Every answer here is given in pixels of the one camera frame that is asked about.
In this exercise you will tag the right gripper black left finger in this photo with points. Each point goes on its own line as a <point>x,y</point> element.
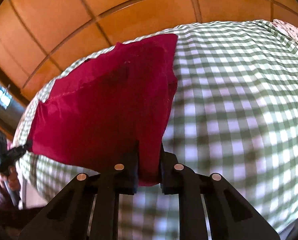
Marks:
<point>88,206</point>

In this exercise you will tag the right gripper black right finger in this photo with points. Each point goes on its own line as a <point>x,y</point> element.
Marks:
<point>209,206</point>

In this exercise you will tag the red cloth garment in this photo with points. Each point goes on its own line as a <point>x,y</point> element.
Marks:
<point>108,105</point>

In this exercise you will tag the left hand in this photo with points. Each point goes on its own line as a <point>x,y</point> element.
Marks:
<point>12,180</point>

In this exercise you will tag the green white checked bedspread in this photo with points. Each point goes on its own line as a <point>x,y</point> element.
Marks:
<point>235,111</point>

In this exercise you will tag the orange wooden wardrobe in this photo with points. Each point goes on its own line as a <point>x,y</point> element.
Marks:
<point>39,39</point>

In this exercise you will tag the floral pillow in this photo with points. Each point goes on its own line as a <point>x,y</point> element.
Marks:
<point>286,28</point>

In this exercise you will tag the dark window frame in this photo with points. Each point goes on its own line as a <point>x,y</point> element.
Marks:
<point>12,105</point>

